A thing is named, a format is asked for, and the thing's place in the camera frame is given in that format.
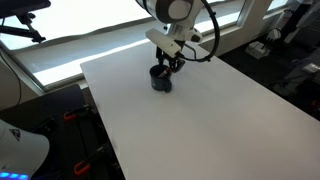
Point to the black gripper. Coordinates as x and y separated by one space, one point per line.
175 64

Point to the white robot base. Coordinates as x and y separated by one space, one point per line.
21 152

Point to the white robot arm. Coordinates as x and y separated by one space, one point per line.
179 16

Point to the dark teal enamel mug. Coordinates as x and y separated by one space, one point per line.
160 81

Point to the white device on floor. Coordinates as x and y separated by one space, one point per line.
257 50

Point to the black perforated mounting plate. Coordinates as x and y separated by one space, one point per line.
70 142

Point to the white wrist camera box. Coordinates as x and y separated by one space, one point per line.
165 43

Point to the orange handled clamp far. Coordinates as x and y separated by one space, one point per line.
77 113

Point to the orange handled clamp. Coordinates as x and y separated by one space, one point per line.
77 113
84 165

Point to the orange handled clamp near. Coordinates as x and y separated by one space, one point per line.
84 165

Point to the black camera tripod mount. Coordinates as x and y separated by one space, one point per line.
23 11

